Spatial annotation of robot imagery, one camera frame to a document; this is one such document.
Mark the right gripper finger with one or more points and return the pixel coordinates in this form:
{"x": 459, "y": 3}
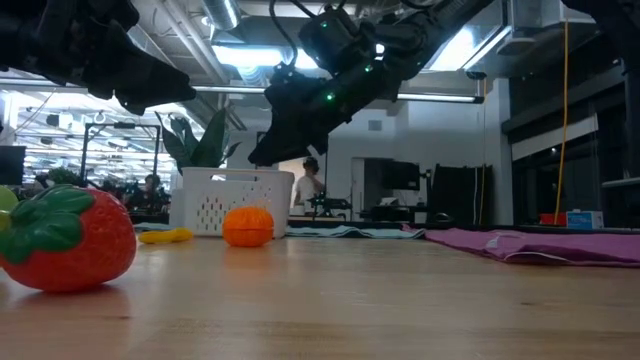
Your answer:
{"x": 280, "y": 145}

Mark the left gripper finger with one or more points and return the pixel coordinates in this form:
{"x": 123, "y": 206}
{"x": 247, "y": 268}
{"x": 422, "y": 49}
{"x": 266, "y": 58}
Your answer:
{"x": 150, "y": 87}

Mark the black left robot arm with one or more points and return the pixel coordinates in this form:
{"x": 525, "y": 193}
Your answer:
{"x": 20, "y": 35}

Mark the black background robot arm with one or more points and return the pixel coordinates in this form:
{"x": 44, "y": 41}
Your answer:
{"x": 327, "y": 202}

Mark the person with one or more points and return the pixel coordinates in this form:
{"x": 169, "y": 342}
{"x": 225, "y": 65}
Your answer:
{"x": 151, "y": 181}
{"x": 306, "y": 187}

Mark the ridged orange toy tangerine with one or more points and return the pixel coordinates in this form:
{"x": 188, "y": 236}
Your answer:
{"x": 248, "y": 227}

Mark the white perforated plastic basket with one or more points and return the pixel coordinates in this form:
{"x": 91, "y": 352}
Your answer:
{"x": 210, "y": 200}

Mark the black monitor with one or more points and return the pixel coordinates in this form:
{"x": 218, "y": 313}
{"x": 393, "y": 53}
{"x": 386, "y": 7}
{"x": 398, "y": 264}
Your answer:
{"x": 400, "y": 175}
{"x": 11, "y": 165}

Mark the teal cloth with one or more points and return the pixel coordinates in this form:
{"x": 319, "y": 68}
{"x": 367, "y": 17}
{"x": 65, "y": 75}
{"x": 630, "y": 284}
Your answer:
{"x": 350, "y": 232}

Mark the long ceiling light bar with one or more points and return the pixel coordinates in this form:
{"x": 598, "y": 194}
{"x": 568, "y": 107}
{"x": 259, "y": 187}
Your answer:
{"x": 440, "y": 97}

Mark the green background plant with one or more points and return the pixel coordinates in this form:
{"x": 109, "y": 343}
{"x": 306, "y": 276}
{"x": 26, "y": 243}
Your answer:
{"x": 61, "y": 176}

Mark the black panel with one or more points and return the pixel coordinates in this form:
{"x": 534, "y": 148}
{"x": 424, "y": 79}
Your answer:
{"x": 460, "y": 195}

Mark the green toy starfruit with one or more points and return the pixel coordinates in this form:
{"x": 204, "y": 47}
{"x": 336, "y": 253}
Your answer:
{"x": 6, "y": 200}

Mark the large red toy strawberry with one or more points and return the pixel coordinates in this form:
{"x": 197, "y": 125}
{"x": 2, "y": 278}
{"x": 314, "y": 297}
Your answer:
{"x": 90, "y": 250}

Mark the white cloth label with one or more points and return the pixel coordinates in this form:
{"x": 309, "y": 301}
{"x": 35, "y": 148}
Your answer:
{"x": 492, "y": 242}

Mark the red box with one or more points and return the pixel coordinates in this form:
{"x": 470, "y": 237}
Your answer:
{"x": 552, "y": 218}

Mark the purple cloth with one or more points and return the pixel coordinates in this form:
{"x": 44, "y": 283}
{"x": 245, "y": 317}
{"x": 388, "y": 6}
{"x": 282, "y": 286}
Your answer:
{"x": 550, "y": 247}

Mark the blue box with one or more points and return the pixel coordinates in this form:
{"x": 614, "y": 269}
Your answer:
{"x": 585, "y": 219}

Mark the black metal table frame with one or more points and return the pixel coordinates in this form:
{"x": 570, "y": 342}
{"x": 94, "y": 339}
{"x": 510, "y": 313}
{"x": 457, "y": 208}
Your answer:
{"x": 525, "y": 228}

